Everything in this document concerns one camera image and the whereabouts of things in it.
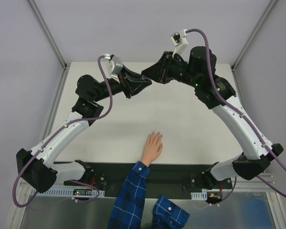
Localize aluminium front rail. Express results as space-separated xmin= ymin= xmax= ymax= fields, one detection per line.
xmin=235 ymin=173 xmax=276 ymax=192

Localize left aluminium frame post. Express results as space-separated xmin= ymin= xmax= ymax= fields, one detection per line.
xmin=26 ymin=0 xmax=68 ymax=70

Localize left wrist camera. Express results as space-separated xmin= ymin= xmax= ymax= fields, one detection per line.
xmin=107 ymin=54 xmax=123 ymax=83

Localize white cable duct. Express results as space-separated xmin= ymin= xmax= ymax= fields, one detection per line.
xmin=191 ymin=191 xmax=207 ymax=201
xmin=44 ymin=187 xmax=105 ymax=198

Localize left white cable duct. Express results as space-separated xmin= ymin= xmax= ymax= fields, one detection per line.
xmin=44 ymin=187 xmax=105 ymax=198

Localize blue plaid sleeve forearm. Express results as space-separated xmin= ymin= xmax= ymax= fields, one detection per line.
xmin=107 ymin=161 xmax=150 ymax=229

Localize right white cable duct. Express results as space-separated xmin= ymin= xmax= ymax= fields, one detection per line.
xmin=191 ymin=191 xmax=207 ymax=201

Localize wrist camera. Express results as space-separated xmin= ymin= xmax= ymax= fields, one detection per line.
xmin=107 ymin=54 xmax=123 ymax=83
xmin=170 ymin=29 xmax=188 ymax=56

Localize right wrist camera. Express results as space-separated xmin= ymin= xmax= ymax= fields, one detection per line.
xmin=170 ymin=29 xmax=188 ymax=56

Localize blue plaid shirt part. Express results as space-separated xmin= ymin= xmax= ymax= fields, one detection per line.
xmin=151 ymin=196 xmax=190 ymax=229

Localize aluminium frame post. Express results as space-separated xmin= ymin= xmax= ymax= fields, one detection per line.
xmin=26 ymin=0 xmax=68 ymax=70
xmin=231 ymin=0 xmax=279 ymax=73

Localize person's left hand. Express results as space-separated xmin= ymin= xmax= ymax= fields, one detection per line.
xmin=141 ymin=132 xmax=163 ymax=167

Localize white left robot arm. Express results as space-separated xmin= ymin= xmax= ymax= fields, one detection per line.
xmin=16 ymin=66 xmax=152 ymax=193

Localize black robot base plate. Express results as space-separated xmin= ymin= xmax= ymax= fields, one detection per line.
xmin=63 ymin=162 xmax=238 ymax=198

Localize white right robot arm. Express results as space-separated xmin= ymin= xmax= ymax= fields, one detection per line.
xmin=142 ymin=46 xmax=284 ymax=190

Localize right aluminium frame post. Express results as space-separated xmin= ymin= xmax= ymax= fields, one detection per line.
xmin=231 ymin=0 xmax=279 ymax=73

